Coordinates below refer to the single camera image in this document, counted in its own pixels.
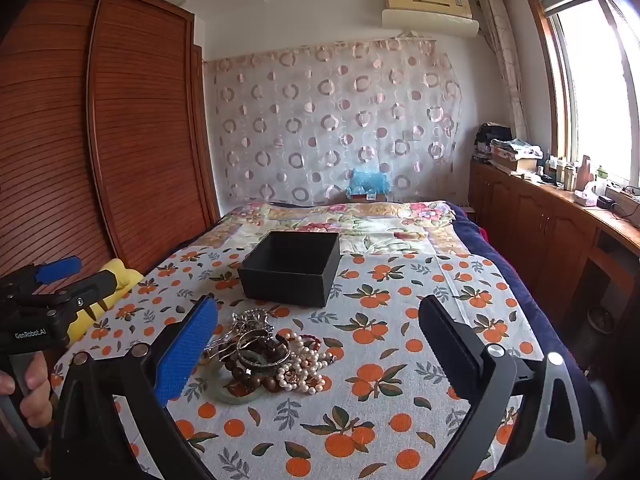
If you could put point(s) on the pale green jade bangle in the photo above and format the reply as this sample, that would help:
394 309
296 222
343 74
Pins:
235 399

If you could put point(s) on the row of bottles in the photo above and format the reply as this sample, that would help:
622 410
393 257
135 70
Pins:
570 170

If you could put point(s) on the dark blue blanket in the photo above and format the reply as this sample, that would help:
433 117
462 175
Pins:
510 280

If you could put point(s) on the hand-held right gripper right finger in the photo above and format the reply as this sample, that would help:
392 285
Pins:
450 345

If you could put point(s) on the person's left hand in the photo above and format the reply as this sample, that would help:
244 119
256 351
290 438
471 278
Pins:
37 390

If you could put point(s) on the red cloth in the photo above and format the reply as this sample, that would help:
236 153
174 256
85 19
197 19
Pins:
483 235

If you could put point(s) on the window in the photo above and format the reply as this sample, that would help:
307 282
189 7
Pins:
590 85

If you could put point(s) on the yellow plush toy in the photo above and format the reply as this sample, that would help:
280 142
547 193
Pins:
131 280

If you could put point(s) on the circle-patterned sheer curtain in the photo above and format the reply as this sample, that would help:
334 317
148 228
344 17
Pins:
325 125

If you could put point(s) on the small cardboard box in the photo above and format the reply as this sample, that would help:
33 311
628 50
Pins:
365 198

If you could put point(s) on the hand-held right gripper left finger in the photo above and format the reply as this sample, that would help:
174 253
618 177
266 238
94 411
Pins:
185 352

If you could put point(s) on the black box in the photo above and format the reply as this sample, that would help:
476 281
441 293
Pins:
280 285

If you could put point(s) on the white power strip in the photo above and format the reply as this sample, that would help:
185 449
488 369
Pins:
625 200

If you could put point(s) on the wall air conditioner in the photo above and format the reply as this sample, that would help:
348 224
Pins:
425 17

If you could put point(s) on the silver hair ornament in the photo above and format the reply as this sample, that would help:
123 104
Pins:
250 319

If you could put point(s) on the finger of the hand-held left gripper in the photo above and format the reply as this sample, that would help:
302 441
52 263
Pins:
57 267
95 285

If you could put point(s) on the patterned window curtain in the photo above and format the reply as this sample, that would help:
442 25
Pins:
505 60

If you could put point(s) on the blue gift bag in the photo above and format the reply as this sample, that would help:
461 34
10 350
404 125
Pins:
367 180

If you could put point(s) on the wooden cabinet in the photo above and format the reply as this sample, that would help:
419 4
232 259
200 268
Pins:
540 220

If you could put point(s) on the floral blanket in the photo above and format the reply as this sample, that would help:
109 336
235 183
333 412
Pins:
390 230

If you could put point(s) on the wooden slatted wardrobe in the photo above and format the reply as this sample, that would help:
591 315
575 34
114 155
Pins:
125 135

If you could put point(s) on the dark bowl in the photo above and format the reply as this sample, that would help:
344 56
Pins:
601 319

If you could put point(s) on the tissue box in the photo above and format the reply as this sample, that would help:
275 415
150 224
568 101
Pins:
585 196

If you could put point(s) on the stack of boxes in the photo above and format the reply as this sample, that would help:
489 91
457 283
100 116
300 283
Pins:
515 157

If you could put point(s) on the orange-print cloth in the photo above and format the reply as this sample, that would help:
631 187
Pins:
380 385

